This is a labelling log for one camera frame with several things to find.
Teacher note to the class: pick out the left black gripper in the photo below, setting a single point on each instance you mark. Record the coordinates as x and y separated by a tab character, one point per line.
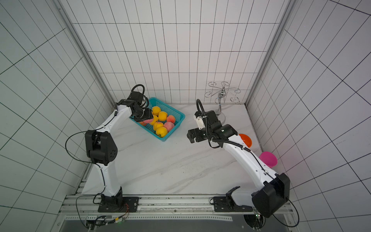
148	116

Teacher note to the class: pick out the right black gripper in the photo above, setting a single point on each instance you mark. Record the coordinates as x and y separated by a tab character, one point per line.
195	135

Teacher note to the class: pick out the yellow peach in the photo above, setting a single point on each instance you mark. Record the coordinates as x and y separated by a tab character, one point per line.
156	110
161	132
153	120
157	125
162	116

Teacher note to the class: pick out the yellow peach top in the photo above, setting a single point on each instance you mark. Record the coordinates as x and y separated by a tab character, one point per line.
162	116

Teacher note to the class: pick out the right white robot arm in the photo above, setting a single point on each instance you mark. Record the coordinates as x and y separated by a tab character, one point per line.
270	191

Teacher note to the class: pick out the teal plastic basket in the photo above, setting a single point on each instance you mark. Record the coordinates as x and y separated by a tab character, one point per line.
179	117

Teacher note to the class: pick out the silver metal cup rack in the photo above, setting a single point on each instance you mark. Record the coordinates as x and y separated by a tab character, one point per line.
222	90

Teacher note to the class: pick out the orange plastic bowl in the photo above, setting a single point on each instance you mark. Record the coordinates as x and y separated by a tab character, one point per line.
246	139

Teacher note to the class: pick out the pink plastic goblet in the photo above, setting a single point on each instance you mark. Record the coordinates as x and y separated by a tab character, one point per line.
269	159

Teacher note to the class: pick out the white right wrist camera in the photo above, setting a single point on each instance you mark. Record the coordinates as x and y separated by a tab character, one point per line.
200	122

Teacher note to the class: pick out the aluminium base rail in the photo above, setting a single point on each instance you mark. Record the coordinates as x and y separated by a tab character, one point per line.
86	208

